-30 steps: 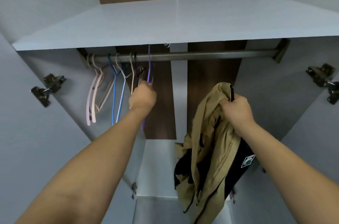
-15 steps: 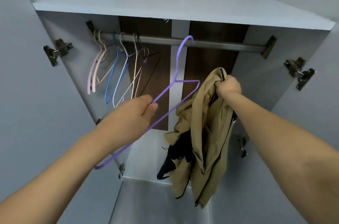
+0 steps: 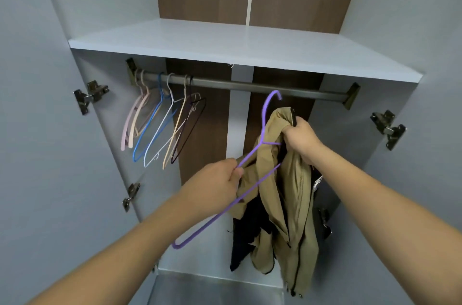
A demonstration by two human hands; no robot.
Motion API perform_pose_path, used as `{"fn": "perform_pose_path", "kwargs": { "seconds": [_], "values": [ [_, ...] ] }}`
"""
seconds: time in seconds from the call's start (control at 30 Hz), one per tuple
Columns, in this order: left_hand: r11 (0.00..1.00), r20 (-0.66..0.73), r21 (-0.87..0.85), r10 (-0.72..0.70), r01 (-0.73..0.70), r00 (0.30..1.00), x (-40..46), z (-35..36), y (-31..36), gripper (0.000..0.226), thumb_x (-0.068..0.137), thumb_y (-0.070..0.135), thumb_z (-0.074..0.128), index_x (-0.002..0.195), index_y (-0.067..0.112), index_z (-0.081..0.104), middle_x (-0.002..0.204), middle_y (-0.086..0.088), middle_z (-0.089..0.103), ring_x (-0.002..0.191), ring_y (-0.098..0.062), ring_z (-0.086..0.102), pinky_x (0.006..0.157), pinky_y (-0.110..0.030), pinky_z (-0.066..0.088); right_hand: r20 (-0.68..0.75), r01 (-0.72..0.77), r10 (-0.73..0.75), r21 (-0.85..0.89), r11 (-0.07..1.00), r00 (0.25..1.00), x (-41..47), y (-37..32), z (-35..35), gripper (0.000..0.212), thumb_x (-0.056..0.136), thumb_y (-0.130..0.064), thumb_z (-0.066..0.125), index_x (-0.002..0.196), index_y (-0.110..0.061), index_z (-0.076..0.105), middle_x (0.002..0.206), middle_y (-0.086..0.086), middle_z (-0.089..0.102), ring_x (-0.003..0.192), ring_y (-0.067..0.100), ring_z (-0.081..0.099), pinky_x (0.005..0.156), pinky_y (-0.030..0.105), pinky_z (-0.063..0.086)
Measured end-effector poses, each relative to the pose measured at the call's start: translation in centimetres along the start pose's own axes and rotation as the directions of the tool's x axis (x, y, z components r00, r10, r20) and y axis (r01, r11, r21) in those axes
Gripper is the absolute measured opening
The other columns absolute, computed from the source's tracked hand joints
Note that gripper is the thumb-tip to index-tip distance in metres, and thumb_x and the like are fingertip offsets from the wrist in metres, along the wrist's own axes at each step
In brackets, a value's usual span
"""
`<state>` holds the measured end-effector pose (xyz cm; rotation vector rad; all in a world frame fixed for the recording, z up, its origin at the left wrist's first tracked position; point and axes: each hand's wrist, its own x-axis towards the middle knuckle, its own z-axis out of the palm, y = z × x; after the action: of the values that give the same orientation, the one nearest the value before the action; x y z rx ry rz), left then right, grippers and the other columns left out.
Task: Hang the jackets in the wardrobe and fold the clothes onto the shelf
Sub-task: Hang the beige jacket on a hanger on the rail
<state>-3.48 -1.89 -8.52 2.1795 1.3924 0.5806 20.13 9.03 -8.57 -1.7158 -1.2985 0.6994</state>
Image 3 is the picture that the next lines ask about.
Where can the person's right hand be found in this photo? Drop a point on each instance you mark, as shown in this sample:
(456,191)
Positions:
(302,139)

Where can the person's left hand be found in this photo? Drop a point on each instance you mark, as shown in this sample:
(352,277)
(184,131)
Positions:
(213,189)

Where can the purple wire hanger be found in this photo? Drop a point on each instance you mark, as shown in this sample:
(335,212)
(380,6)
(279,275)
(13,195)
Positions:
(263,128)

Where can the khaki and black jacket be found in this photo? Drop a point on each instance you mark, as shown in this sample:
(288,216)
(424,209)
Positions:
(296,229)

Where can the person's left forearm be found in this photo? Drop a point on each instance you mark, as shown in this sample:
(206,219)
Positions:
(108,265)

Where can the person's right forearm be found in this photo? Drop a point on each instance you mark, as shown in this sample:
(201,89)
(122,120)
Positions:
(390,222)

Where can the white wardrobe shelf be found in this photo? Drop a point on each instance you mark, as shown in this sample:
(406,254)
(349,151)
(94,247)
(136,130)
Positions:
(238,45)

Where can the metal hanging rod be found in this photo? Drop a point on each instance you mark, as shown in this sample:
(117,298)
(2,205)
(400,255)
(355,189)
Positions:
(216,85)

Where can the brass rod bracket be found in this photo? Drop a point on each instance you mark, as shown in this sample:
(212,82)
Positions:
(351,95)
(132,70)

